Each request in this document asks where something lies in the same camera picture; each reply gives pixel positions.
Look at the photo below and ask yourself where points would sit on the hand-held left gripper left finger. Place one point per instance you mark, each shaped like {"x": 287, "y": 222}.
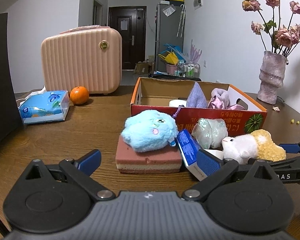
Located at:
{"x": 90, "y": 160}

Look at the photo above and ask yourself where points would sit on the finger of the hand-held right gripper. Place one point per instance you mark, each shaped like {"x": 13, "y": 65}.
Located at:
{"x": 290, "y": 163}
{"x": 290, "y": 148}

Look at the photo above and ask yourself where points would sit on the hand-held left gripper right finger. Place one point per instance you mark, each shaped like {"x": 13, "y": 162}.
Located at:
{"x": 207, "y": 162}

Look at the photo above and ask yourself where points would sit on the yellow and white plush toy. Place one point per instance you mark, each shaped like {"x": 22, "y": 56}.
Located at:
{"x": 265, "y": 147}

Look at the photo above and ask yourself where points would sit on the blue and white carton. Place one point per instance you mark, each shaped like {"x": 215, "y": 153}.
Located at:
{"x": 187, "y": 145}

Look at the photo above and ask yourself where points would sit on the iridescent plastic bag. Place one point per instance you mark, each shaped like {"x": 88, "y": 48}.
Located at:
{"x": 210, "y": 132}

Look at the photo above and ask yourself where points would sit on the orange cardboard box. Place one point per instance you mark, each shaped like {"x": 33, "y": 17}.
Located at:
{"x": 190, "y": 118}

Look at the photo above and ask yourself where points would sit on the pink layered sponge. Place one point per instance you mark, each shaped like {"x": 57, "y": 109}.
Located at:
{"x": 145, "y": 161}

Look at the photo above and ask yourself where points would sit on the light blue plush toy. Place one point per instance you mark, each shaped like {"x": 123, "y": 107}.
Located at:
{"x": 147, "y": 130}

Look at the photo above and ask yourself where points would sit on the white foam roll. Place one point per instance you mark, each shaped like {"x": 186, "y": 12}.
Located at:
{"x": 177, "y": 103}

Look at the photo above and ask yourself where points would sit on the orange fruit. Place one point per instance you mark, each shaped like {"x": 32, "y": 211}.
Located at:
{"x": 79, "y": 95}

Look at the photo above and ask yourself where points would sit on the blue tissue pack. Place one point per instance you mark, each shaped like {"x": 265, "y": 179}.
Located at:
{"x": 42, "y": 107}

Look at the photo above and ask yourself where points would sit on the pink textured vase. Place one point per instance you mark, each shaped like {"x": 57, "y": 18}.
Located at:
{"x": 271, "y": 77}

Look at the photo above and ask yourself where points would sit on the cart with bottles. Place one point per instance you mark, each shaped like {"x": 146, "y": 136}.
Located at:
{"x": 188, "y": 70}

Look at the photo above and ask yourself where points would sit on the pink bucket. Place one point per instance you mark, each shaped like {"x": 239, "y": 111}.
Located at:
{"x": 171, "y": 69}

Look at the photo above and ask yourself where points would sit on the pink ribbed suitcase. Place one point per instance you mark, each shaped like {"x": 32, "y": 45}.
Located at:
{"x": 82, "y": 60}

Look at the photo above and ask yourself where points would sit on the brown floor carton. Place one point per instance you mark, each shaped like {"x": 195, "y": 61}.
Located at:
{"x": 141, "y": 68}

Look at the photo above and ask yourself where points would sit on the bunch of dried pink roses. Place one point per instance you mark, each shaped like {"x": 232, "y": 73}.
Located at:
{"x": 285, "y": 36}

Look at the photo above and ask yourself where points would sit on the black paper bag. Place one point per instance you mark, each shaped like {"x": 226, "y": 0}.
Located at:
{"x": 2, "y": 80}

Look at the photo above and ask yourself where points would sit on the dark brown door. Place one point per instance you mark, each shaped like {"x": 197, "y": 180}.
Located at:
{"x": 127, "y": 47}

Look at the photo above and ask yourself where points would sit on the blue folding rack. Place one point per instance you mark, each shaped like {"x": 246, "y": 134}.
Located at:
{"x": 173, "y": 48}

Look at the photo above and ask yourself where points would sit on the grey refrigerator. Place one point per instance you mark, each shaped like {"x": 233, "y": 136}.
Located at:
{"x": 168, "y": 42}

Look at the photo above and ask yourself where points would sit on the folded white umbrella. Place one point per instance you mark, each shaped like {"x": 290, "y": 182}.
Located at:
{"x": 181, "y": 20}

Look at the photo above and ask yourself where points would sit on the grey side door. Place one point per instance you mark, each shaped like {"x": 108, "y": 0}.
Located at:
{"x": 97, "y": 12}

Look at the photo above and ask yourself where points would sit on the clear plastic sleeve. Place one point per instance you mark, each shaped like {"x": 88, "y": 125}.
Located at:
{"x": 169, "y": 11}

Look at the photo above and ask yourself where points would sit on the purple wall decal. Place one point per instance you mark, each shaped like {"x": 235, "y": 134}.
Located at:
{"x": 195, "y": 52}

